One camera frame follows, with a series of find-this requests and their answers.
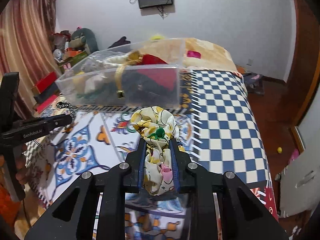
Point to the clear plastic storage bin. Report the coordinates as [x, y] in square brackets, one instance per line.
[72, 82]

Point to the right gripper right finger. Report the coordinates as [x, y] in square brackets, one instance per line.
[221, 205]

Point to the brown wooden door frame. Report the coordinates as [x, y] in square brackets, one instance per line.
[304, 76]

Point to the white satin pouch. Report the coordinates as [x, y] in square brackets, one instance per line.
[108, 75]

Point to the grey green plush toy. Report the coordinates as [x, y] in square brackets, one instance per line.
[84, 38]

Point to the stack of red boxes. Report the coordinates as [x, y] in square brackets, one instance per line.
[45, 92]

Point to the green soft toy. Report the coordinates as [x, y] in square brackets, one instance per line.
[106, 91]

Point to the yellow fuzzy headband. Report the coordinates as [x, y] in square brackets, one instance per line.
[157, 37]

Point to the bag of silver cord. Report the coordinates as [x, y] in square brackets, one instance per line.
[103, 61]

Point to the patterned patchwork tablecloth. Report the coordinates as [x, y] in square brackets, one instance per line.
[218, 131]

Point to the red velvet drawstring pouch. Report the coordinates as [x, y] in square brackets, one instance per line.
[165, 77]

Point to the pink striped curtain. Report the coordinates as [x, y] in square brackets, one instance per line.
[26, 26]

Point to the yellow floral fabric scrunchie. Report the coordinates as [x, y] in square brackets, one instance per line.
[157, 127]

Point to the orange fleece blanket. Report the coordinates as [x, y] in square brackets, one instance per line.
[191, 53]

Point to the black beaded pouch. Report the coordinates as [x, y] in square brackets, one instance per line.
[141, 91]

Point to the dark purple garment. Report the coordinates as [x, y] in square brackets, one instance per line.
[122, 41]

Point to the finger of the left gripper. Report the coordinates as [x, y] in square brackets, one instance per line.
[44, 124]

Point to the person's left hand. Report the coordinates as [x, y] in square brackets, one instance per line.
[21, 174]

